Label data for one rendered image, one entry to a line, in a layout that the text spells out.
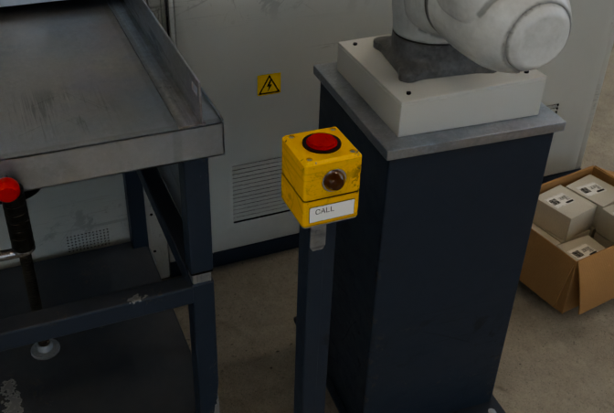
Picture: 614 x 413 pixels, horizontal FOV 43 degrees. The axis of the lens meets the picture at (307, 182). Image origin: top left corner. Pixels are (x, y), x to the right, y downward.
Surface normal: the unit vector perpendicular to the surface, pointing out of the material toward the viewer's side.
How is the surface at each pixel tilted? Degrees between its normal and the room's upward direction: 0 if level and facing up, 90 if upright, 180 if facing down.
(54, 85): 0
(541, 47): 94
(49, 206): 90
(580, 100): 90
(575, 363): 0
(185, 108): 0
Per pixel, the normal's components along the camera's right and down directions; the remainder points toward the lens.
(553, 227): -0.80, 0.31
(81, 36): 0.03, -0.84
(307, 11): 0.39, 0.51
